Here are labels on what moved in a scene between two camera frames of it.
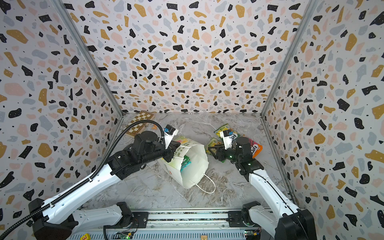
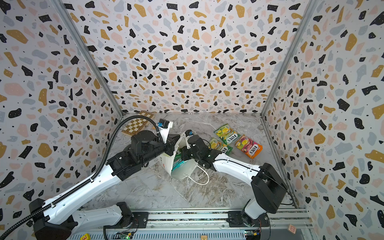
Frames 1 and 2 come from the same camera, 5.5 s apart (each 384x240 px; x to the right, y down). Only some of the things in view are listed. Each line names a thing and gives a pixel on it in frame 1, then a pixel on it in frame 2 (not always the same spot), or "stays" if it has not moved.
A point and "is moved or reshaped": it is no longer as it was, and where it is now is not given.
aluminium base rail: [210, 225] stays
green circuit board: [123, 235] stays
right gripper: [222, 152] -> [190, 144]
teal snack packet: [185, 162] -> [177, 164]
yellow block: [85, 237] stays
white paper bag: [189, 165] is moved or reshaped
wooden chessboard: [137, 128] stays
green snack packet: [212, 142] stays
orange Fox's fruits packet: [255, 148] stays
